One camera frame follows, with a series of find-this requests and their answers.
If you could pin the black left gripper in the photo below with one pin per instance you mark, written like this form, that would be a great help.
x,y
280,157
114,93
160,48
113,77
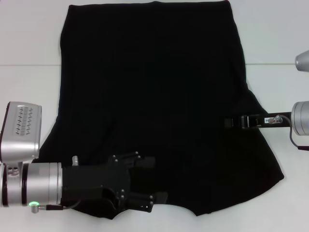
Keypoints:
x,y
96,178

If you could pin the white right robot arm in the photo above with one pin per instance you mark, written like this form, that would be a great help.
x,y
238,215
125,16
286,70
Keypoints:
x,y
300,118

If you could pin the black t-shirt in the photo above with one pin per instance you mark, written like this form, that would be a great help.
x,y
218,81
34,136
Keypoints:
x,y
144,84

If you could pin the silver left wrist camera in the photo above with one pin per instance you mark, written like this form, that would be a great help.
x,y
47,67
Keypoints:
x,y
21,145

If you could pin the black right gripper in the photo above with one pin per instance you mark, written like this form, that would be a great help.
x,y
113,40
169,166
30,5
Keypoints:
x,y
260,122

